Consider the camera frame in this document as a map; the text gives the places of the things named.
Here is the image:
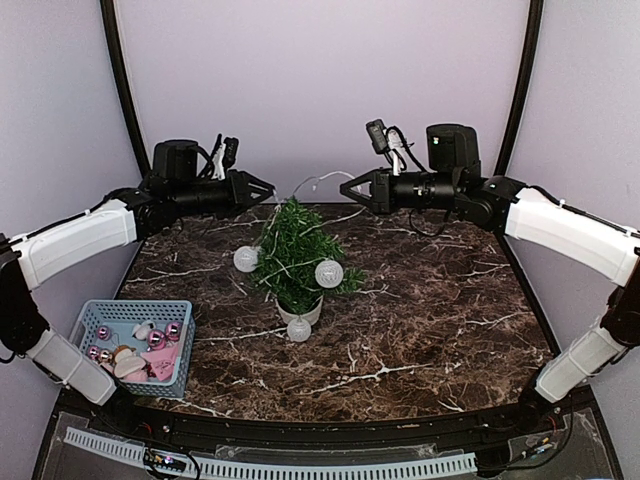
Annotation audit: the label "light blue plastic basket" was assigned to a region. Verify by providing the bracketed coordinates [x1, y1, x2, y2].
[77, 300, 195, 399]

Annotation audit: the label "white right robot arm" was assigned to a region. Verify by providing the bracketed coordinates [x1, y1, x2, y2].
[340, 119, 639, 434]

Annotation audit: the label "white ball string lights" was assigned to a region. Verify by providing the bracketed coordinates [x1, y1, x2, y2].
[233, 193, 366, 343]

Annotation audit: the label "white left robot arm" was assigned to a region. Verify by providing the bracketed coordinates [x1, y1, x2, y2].
[1, 137, 275, 436]

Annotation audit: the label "small green christmas tree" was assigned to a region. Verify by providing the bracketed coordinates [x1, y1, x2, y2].
[250, 197, 365, 314]

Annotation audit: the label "pink bauble ornaments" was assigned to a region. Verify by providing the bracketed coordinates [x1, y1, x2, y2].
[85, 320, 184, 383]

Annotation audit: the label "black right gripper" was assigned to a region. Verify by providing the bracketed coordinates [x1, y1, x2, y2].
[340, 166, 461, 215]

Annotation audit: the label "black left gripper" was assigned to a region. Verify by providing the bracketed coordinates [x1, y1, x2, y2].
[171, 168, 275, 219]

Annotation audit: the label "white perforated cable tray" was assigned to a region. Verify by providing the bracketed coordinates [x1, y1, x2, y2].
[62, 428, 479, 480]

